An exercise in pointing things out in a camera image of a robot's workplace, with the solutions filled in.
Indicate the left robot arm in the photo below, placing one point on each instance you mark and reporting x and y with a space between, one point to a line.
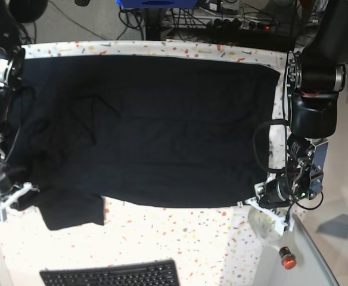
313 79

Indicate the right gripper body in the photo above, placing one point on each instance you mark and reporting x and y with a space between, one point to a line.
9 182

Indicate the terrazzo patterned tablecloth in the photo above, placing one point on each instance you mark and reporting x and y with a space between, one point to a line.
209 246

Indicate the black t-shirt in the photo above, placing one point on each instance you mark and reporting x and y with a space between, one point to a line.
174 132

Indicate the black round floor object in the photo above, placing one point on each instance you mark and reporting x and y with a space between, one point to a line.
27 11

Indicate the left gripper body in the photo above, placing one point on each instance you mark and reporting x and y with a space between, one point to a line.
275 193

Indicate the clear plastic bottle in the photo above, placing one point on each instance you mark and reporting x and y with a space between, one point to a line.
278 242

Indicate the black computer keyboard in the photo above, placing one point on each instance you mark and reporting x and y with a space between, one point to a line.
154 273

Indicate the black power strip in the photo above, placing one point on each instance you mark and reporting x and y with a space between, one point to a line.
251 24

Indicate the frosted glass panel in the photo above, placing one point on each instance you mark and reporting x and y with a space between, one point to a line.
311 268

